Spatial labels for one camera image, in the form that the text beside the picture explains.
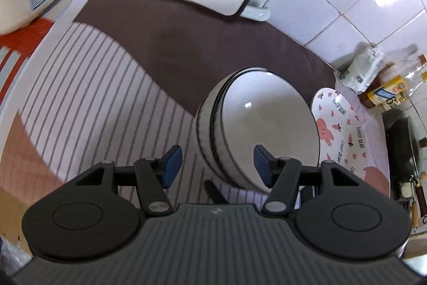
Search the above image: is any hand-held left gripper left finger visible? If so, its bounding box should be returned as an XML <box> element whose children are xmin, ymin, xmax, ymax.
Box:
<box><xmin>76</xmin><ymin>145</ymin><xmax>183</xmax><ymax>217</ymax></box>

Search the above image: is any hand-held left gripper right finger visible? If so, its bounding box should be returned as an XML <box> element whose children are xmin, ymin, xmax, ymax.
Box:
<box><xmin>254</xmin><ymin>145</ymin><xmax>361</xmax><ymax>215</ymax></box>

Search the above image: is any white ribbed bowl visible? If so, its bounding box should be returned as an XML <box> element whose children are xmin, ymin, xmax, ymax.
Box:
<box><xmin>215</xmin><ymin>67</ymin><xmax>321</xmax><ymax>195</ymax></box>
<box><xmin>194</xmin><ymin>69</ymin><xmax>241</xmax><ymax>187</ymax></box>
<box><xmin>208</xmin><ymin>68</ymin><xmax>254</xmax><ymax>192</ymax></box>

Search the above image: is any pink rabbit print plate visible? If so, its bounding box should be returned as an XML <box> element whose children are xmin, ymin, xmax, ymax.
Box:
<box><xmin>311</xmin><ymin>88</ymin><xmax>371</xmax><ymax>180</ymax></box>

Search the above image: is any striped patchwork tablecloth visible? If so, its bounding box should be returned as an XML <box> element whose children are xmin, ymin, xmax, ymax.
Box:
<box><xmin>0</xmin><ymin>0</ymin><xmax>391</xmax><ymax>272</ymax></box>

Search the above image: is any white plastic bag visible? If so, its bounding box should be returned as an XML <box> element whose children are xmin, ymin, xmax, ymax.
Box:
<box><xmin>334</xmin><ymin>45</ymin><xmax>386</xmax><ymax>95</ymax></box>

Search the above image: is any black wok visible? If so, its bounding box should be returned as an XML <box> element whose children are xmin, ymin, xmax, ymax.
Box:
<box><xmin>383</xmin><ymin>116</ymin><xmax>427</xmax><ymax>202</ymax></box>

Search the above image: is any clear glass bottle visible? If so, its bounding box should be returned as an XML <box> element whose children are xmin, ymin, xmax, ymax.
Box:
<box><xmin>358</xmin><ymin>53</ymin><xmax>427</xmax><ymax>109</ymax></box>

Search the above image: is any clear vinegar bottle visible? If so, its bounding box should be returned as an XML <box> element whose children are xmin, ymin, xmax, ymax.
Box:
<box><xmin>380</xmin><ymin>71</ymin><xmax>427</xmax><ymax>114</ymax></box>

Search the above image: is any glass wok lid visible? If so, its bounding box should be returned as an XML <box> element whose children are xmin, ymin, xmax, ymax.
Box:
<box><xmin>405</xmin><ymin>116</ymin><xmax>427</xmax><ymax>179</ymax></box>

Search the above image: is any orange striped cloth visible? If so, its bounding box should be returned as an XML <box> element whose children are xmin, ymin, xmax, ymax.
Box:
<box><xmin>0</xmin><ymin>18</ymin><xmax>56</xmax><ymax>79</ymax></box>

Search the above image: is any light wooden utensil handle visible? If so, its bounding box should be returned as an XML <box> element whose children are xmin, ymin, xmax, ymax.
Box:
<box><xmin>412</xmin><ymin>201</ymin><xmax>421</xmax><ymax>233</ymax></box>

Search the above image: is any dark wooden utensil handle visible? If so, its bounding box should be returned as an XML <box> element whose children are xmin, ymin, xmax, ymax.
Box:
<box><xmin>415</xmin><ymin>183</ymin><xmax>427</xmax><ymax>219</ymax></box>

